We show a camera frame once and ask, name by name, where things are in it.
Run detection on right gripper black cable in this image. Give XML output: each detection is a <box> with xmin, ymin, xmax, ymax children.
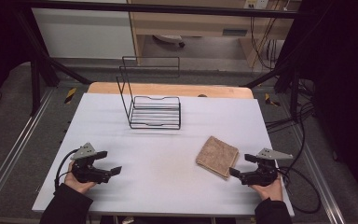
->
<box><xmin>275</xmin><ymin>102</ymin><xmax>323</xmax><ymax>215</ymax></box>

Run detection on white power strip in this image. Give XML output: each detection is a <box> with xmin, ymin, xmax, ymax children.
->
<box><xmin>243</xmin><ymin>0</ymin><xmax>269</xmax><ymax>9</ymax></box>

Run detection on aluminium floor rail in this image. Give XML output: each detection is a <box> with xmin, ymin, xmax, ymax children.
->
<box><xmin>0</xmin><ymin>88</ymin><xmax>56</xmax><ymax>218</ymax></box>
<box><xmin>287</xmin><ymin>122</ymin><xmax>347</xmax><ymax>224</ymax></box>

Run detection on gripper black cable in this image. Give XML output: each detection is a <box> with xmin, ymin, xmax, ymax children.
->
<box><xmin>275</xmin><ymin>102</ymin><xmax>323</xmax><ymax>215</ymax></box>
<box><xmin>54</xmin><ymin>148</ymin><xmax>80</xmax><ymax>189</ymax></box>

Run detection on wooden table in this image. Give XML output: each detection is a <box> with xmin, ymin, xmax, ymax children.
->
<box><xmin>87</xmin><ymin>81</ymin><xmax>255</xmax><ymax>100</ymax></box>

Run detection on person's left hand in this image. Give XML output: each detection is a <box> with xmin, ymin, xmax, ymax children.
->
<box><xmin>64</xmin><ymin>161</ymin><xmax>97</xmax><ymax>194</ymax></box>

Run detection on person's right hand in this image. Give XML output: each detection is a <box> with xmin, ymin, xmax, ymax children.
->
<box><xmin>250</xmin><ymin>175</ymin><xmax>283</xmax><ymax>202</ymax></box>

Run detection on black curtain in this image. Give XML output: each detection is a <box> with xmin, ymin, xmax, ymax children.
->
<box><xmin>283</xmin><ymin>0</ymin><xmax>358</xmax><ymax>206</ymax></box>
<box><xmin>0</xmin><ymin>0</ymin><xmax>34</xmax><ymax>115</ymax></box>

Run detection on black wire rack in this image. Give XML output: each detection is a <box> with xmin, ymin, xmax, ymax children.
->
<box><xmin>116</xmin><ymin>55</ymin><xmax>182</xmax><ymax>131</ymax></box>

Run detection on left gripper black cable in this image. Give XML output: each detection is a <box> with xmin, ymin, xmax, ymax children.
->
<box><xmin>54</xmin><ymin>148</ymin><xmax>80</xmax><ymax>189</ymax></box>

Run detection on hanging black cables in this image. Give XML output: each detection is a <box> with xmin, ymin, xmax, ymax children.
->
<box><xmin>250</xmin><ymin>15</ymin><xmax>282</xmax><ymax>71</ymax></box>

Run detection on yellow black striped tape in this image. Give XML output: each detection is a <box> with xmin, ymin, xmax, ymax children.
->
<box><xmin>63</xmin><ymin>87</ymin><xmax>77</xmax><ymax>105</ymax></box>
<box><xmin>264</xmin><ymin>92</ymin><xmax>281</xmax><ymax>107</ymax></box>

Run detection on black metal frame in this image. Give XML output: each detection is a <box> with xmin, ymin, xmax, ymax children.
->
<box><xmin>12</xmin><ymin>0</ymin><xmax>316</xmax><ymax>118</ymax></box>

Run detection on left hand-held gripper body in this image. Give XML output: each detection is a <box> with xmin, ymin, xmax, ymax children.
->
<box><xmin>70</xmin><ymin>142</ymin><xmax>113</xmax><ymax>185</ymax></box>

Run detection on brown towel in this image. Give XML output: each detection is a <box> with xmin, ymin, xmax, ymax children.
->
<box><xmin>195</xmin><ymin>135</ymin><xmax>241</xmax><ymax>181</ymax></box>

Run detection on light wooden desk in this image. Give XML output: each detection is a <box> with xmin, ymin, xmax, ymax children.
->
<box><xmin>127</xmin><ymin>0</ymin><xmax>302</xmax><ymax>68</ymax></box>

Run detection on white panel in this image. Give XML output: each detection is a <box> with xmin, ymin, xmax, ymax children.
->
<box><xmin>31</xmin><ymin>7</ymin><xmax>137</xmax><ymax>60</ymax></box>

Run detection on black floor cables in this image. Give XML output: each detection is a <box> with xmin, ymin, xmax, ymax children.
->
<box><xmin>264</xmin><ymin>102</ymin><xmax>315</xmax><ymax>133</ymax></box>

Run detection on white table board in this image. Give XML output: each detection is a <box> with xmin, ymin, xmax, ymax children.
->
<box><xmin>32</xmin><ymin>92</ymin><xmax>296</xmax><ymax>217</ymax></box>

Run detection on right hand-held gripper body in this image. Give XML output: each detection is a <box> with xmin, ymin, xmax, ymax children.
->
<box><xmin>239</xmin><ymin>147</ymin><xmax>294</xmax><ymax>188</ymax></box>

